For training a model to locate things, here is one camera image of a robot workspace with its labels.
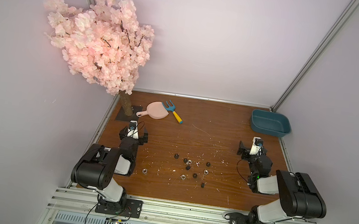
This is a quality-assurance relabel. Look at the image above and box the teal plastic storage box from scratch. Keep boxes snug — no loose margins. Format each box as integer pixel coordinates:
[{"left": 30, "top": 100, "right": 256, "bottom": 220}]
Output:
[{"left": 250, "top": 109, "right": 291, "bottom": 138}]

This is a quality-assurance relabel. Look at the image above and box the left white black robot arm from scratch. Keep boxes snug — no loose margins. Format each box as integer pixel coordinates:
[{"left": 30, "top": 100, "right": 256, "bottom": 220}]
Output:
[{"left": 70, "top": 127, "right": 148, "bottom": 211}]

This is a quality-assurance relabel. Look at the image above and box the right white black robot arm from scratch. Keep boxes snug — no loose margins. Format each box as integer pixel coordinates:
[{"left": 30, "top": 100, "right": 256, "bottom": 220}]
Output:
[{"left": 224, "top": 137, "right": 327, "bottom": 224}]

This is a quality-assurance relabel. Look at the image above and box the dark square tree base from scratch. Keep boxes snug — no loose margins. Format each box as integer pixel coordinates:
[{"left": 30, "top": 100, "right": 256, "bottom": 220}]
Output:
[{"left": 115, "top": 105, "right": 143, "bottom": 122}]

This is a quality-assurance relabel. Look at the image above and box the pink plastic dustpan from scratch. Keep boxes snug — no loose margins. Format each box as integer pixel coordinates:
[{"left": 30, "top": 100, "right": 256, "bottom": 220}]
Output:
[{"left": 136, "top": 101, "right": 169, "bottom": 120}]

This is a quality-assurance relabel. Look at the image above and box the blue yellow toy rake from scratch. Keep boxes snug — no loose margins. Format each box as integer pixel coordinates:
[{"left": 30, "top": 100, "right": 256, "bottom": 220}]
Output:
[{"left": 162, "top": 100, "right": 183, "bottom": 124}]

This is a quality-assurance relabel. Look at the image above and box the pink artificial blossom tree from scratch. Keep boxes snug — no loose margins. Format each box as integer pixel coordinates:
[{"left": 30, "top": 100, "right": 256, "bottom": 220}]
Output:
[{"left": 44, "top": 0, "right": 155, "bottom": 116}]

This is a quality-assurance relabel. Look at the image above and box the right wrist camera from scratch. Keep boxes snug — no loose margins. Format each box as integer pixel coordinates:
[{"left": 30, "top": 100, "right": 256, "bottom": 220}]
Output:
[{"left": 249, "top": 136, "right": 264, "bottom": 156}]

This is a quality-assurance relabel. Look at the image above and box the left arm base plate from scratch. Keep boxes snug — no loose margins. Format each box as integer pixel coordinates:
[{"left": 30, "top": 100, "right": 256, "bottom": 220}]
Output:
[{"left": 95, "top": 198, "right": 143, "bottom": 218}]

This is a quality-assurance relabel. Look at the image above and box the aluminium front rail frame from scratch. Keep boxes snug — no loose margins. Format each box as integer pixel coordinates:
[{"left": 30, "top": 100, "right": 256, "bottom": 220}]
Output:
[{"left": 36, "top": 186, "right": 316, "bottom": 224}]

